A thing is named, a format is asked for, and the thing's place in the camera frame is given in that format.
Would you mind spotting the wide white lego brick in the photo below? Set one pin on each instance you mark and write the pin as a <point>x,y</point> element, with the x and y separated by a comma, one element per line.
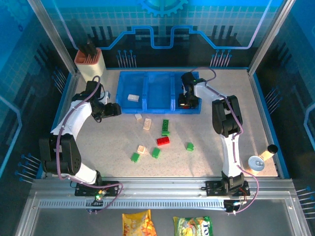
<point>133,97</point>

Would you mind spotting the long green lego brick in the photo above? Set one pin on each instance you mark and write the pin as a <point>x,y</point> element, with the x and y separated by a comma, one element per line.
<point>165,126</point>

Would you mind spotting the long white lego brick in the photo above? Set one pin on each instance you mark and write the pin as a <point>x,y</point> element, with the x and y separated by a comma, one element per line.
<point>147,124</point>

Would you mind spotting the small peach white lego brick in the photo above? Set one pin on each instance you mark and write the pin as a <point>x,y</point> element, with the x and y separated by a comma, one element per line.
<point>141,149</point>

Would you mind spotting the long red lego brick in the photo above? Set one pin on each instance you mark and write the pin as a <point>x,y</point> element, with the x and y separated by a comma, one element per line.
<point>163,140</point>

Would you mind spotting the small green lego brick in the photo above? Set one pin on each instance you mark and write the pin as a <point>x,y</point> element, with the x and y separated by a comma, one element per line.
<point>135,157</point>
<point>190,146</point>

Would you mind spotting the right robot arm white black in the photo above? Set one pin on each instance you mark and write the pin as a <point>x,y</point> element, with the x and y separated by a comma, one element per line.
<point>227,115</point>

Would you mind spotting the blue three-compartment bin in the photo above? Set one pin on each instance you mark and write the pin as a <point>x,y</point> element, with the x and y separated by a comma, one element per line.
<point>157,93</point>

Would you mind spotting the beige utensil holder terracotta rim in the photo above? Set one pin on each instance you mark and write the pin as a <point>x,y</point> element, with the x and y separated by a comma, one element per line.
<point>91,66</point>

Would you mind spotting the clear transparent lego brick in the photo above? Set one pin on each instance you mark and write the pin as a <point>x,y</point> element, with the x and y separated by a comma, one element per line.
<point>147,153</point>

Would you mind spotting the silver pull-tab can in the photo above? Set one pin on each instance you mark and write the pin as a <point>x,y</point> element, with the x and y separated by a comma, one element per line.
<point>256,162</point>

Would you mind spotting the brown bottle black cap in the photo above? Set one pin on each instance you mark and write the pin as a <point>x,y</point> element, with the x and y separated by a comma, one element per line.
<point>272,148</point>

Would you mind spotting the yellow snack bag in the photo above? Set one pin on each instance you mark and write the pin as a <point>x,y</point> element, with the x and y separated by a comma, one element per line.
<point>137,223</point>

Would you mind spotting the green snack bag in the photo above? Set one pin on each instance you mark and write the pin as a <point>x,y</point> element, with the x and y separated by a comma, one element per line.
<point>192,227</point>

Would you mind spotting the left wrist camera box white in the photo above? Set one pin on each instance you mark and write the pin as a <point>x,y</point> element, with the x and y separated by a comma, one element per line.
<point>105,97</point>

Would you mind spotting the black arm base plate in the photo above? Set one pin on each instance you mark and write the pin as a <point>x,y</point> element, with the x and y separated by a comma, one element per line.
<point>112,188</point>
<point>212,188</point>

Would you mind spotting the aluminium frame rail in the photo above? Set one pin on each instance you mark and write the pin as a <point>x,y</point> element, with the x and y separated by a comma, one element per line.
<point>162,186</point>

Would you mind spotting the aluminium frame post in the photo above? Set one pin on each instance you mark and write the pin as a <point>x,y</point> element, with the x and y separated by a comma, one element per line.
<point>270,37</point>
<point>54,37</point>

